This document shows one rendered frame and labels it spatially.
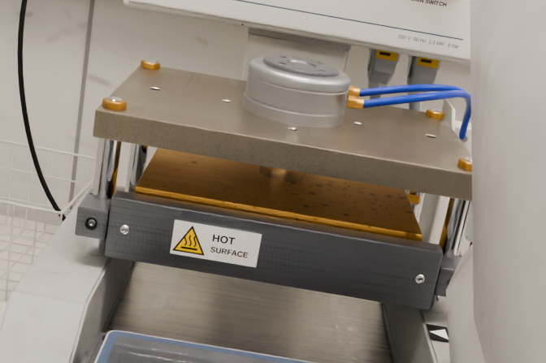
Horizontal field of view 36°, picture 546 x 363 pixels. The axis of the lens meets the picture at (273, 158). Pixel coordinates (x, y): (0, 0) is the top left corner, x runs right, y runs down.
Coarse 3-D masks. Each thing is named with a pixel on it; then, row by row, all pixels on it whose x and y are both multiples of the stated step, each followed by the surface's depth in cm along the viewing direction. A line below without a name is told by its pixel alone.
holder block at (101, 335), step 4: (100, 332) 52; (104, 332) 52; (100, 336) 51; (104, 336) 51; (96, 340) 51; (100, 340) 51; (96, 344) 50; (100, 344) 50; (92, 348) 50; (96, 348) 50; (92, 352) 49; (96, 352) 49; (88, 356) 49; (92, 356) 49; (96, 356) 49; (88, 360) 48; (92, 360) 48
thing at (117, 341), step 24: (120, 336) 50; (144, 336) 50; (120, 360) 47; (144, 360) 48; (168, 360) 48; (192, 360) 49; (216, 360) 49; (240, 360) 49; (264, 360) 50; (288, 360) 50
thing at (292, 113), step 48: (144, 96) 62; (192, 96) 65; (240, 96) 68; (288, 96) 61; (336, 96) 62; (432, 96) 64; (144, 144) 57; (192, 144) 57; (240, 144) 57; (288, 144) 57; (336, 144) 59; (384, 144) 61; (432, 144) 63; (432, 192) 58
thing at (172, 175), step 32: (160, 160) 65; (192, 160) 66; (224, 160) 68; (160, 192) 59; (192, 192) 59; (224, 192) 60; (256, 192) 62; (288, 192) 63; (320, 192) 64; (352, 192) 66; (384, 192) 67; (320, 224) 59; (352, 224) 59; (384, 224) 60; (416, 224) 61
